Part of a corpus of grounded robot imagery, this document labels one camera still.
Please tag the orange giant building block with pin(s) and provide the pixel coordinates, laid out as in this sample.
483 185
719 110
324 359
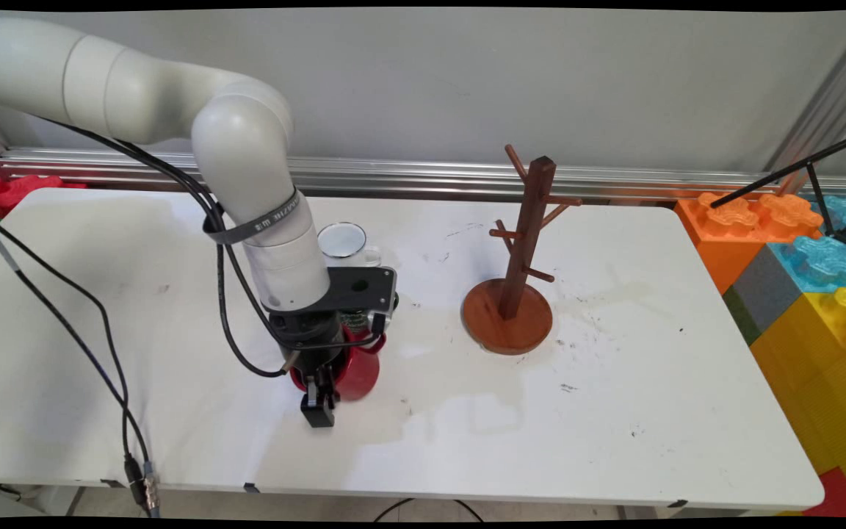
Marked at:
717 250

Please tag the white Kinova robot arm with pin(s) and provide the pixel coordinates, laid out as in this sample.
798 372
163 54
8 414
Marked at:
239 147

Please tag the horizontal aluminium frame rail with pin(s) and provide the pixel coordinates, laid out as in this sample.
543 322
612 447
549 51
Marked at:
393 176

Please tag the brown wooden mug tree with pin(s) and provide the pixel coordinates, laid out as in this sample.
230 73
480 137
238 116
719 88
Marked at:
507 323

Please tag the translucent blue building block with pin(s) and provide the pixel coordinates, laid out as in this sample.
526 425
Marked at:
845 209
823 261

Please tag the yellow giant building block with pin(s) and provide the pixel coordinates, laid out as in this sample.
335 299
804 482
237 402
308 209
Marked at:
812 382

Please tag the red giant building block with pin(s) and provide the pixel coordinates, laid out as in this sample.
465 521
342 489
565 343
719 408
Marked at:
838 496

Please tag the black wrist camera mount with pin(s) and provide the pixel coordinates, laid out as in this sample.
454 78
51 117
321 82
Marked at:
357 288

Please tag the grey giant building block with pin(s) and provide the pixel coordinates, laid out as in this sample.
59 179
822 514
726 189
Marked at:
764 294

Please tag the slanted aluminium frame post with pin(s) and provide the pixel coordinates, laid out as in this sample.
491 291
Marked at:
827 103

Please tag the red enamel mug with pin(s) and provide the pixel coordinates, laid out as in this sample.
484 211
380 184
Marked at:
360 371

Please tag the black tripod stand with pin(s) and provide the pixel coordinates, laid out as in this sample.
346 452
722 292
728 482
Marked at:
768 178

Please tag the white enamel mug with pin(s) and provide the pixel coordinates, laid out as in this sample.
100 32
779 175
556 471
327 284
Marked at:
346 239

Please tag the dark green enamel mug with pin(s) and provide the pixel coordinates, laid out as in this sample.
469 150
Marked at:
357 319

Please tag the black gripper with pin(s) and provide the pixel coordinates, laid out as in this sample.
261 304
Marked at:
313 338

